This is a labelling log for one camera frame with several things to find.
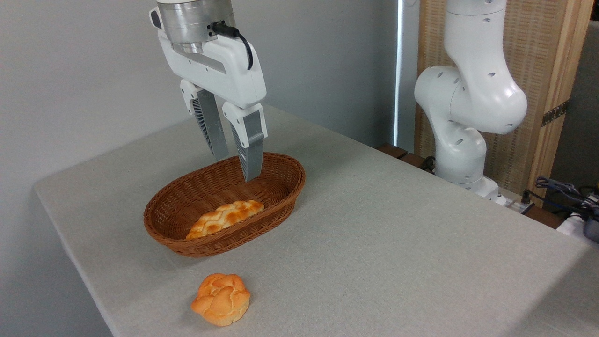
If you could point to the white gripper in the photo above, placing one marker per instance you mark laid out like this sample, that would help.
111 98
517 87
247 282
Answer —
224 70

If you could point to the round knotted bread roll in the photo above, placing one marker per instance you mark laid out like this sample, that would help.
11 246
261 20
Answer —
221 299

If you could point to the brown oval wicker basket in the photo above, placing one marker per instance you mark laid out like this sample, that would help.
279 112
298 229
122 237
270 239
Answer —
276 187

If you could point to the long braided bread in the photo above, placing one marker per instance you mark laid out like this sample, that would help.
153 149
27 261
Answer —
224 216

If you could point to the grey tablecloth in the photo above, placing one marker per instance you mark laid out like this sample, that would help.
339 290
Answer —
374 243

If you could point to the wooden lattice screen panel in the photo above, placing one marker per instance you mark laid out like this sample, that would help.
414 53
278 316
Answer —
538 56

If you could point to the metal screen hinge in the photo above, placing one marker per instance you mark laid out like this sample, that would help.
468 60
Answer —
555 113

